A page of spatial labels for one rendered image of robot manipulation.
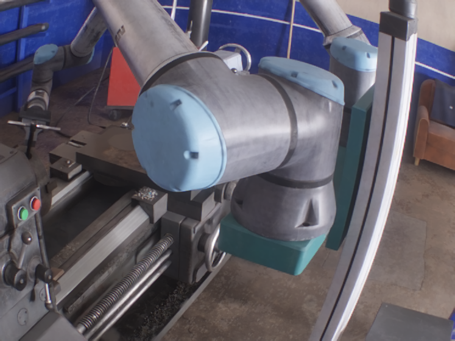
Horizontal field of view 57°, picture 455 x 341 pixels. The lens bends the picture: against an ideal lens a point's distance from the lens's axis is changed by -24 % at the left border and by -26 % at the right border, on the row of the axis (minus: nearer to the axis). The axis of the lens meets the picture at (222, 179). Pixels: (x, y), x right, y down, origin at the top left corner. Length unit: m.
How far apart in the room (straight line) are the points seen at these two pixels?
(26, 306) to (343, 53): 1.08
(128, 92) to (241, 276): 2.42
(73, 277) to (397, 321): 1.06
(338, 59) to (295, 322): 1.77
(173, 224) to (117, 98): 3.07
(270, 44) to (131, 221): 4.27
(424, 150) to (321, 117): 4.29
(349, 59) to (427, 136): 3.84
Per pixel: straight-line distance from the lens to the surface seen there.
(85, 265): 1.62
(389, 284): 3.18
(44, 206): 1.51
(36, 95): 1.60
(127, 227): 1.82
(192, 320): 2.66
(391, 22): 0.86
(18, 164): 1.19
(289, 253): 0.86
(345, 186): 0.96
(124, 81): 4.83
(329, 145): 0.83
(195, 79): 0.72
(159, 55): 0.79
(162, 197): 1.94
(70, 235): 1.97
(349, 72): 1.23
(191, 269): 2.03
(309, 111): 0.78
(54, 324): 1.41
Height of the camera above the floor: 1.83
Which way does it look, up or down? 27 degrees down
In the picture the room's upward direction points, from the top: 6 degrees clockwise
